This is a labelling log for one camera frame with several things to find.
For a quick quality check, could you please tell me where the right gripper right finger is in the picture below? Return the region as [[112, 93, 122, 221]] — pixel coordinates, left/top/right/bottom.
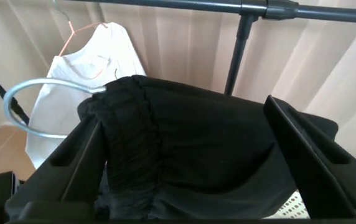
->
[[263, 95, 356, 218]]

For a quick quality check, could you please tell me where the black clothes rack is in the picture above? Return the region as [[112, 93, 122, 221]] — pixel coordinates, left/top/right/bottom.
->
[[0, 0, 356, 215]]

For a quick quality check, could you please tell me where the black garment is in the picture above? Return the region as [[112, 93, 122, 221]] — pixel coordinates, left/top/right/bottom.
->
[[76, 74, 339, 220]]

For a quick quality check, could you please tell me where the white printed T-shirt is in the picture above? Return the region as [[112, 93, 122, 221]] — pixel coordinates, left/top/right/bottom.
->
[[25, 21, 148, 170]]

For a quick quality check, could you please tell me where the pink clothes hanger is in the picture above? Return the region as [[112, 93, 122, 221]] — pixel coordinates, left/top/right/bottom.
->
[[51, 0, 109, 80], [2, 77, 108, 139]]

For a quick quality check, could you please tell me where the white laundry basket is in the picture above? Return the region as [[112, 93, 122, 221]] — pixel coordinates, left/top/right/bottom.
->
[[264, 189, 311, 220]]

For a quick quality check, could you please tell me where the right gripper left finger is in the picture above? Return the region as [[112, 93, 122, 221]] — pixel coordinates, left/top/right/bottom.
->
[[4, 115, 108, 220]]

